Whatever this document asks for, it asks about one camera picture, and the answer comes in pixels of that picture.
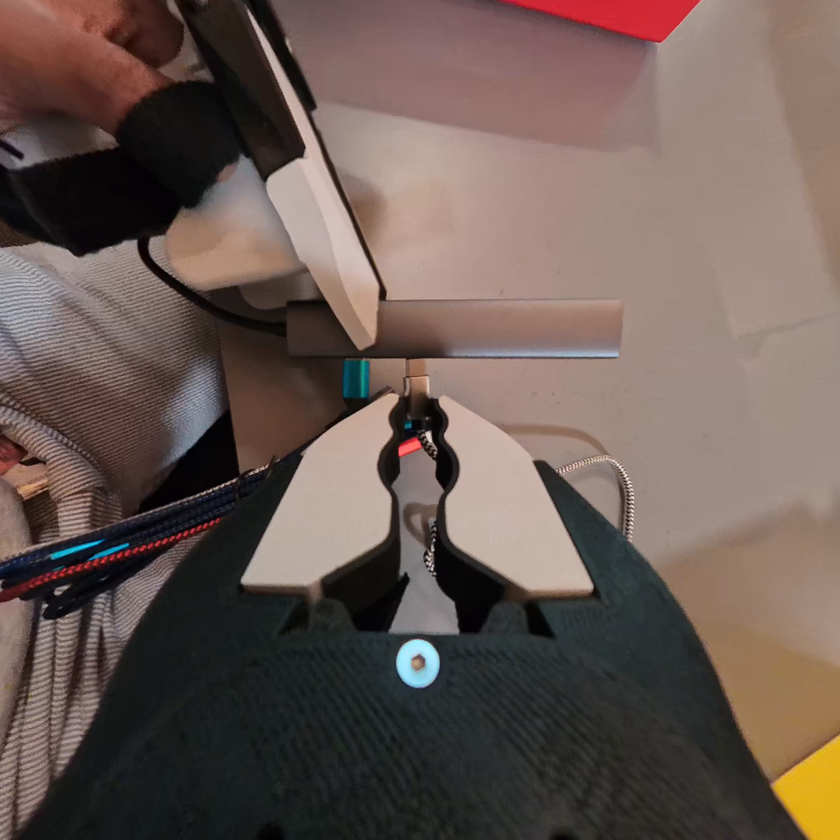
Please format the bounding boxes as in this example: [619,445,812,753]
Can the grey USB hub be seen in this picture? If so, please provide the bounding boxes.
[285,298,623,361]

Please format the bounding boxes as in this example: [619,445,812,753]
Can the red board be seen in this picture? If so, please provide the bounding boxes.
[276,0,704,154]

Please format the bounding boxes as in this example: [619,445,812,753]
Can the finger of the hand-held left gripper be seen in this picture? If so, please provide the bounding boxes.
[246,7,386,352]

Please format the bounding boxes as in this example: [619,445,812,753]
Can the red braided cable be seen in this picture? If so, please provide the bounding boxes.
[0,517,222,603]

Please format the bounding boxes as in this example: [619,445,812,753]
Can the yellow board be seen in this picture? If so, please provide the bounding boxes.
[770,734,840,840]

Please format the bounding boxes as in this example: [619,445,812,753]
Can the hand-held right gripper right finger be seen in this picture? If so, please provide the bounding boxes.
[430,394,596,618]

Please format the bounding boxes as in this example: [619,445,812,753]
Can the black hub cable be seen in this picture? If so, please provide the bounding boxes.
[136,235,290,337]

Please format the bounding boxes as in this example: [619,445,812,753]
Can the person's left hand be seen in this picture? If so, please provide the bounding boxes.
[0,0,188,135]

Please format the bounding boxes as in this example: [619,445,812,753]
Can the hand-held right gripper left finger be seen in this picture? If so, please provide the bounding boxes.
[240,392,404,614]

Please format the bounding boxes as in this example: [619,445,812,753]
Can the white braided USB cable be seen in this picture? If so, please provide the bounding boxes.
[402,357,636,578]

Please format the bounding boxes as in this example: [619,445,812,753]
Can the grey striped shirt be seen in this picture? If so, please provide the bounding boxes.
[0,238,232,840]

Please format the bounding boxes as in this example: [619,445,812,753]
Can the black braided cable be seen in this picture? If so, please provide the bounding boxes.
[39,558,168,622]

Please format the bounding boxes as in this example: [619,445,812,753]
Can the blue braided cable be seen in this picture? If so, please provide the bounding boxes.
[0,453,311,584]

